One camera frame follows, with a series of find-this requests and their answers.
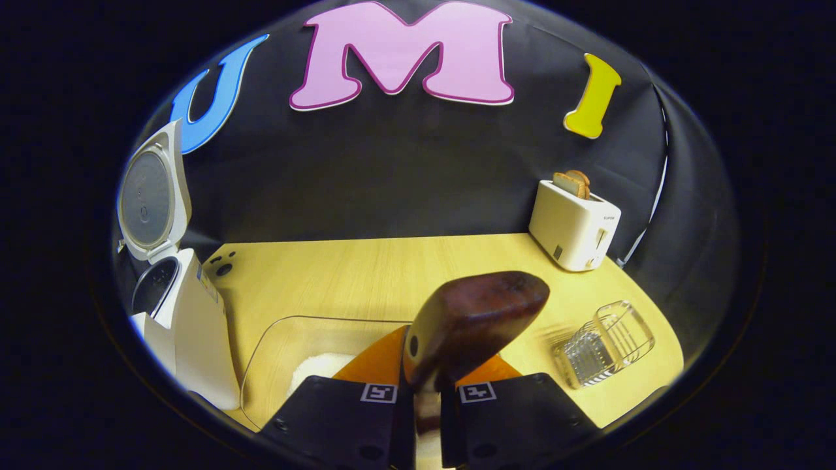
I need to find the white rice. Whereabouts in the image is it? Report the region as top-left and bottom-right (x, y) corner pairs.
(287, 352), (357, 399)

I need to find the clear plastic container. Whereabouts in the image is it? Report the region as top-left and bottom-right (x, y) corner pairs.
(240, 315), (415, 431)

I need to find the wire chopstick holder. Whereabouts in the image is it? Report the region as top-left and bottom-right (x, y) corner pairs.
(554, 300), (655, 390)

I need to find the brown wooden spoon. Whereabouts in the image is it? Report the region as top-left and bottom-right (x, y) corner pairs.
(402, 271), (551, 437)

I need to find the white rice cooker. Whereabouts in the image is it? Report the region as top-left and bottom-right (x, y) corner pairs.
(116, 119), (241, 411)

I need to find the white toaster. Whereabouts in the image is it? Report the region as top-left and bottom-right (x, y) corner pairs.
(528, 180), (622, 272)

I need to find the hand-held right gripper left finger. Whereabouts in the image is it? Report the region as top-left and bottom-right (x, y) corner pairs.
(260, 325), (415, 469)

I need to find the black backdrop cloth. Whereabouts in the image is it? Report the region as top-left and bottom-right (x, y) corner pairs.
(114, 0), (739, 366)

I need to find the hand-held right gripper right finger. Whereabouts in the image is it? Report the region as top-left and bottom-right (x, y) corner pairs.
(441, 352), (598, 469)

